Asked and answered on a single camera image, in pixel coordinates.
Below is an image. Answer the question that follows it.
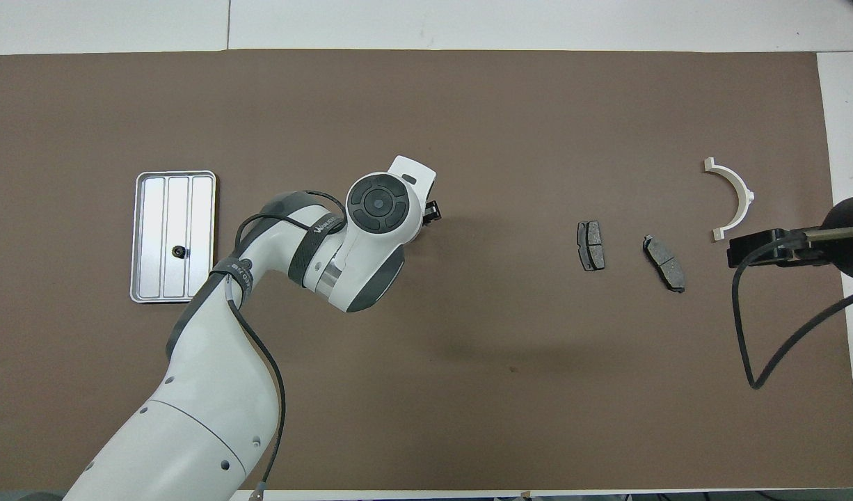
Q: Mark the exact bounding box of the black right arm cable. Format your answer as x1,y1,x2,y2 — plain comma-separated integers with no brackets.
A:
731,225,853,390

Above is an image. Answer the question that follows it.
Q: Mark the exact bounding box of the long dark brake pad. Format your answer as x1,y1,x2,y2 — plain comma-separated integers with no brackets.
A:
641,234,687,294

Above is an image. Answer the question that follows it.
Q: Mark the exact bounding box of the white semicircular bracket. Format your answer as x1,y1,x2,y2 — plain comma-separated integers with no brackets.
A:
703,157,756,243

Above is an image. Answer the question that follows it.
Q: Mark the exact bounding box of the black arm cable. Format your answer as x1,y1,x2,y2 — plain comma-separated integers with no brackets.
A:
731,225,853,390
221,191,349,500

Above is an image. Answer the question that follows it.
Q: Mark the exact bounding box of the brown table mat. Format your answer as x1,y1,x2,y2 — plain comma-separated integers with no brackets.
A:
0,49,853,491

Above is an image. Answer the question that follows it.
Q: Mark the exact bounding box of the short dark brake pad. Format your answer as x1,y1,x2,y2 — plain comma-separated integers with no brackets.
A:
576,220,607,272

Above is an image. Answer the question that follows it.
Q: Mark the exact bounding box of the silver metal tray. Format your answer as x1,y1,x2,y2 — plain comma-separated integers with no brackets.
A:
129,170,218,304

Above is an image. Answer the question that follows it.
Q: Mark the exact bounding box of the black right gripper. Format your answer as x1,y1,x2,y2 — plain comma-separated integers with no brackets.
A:
727,191,853,283

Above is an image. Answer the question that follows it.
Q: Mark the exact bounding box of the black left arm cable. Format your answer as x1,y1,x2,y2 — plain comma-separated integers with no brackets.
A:
221,191,349,500

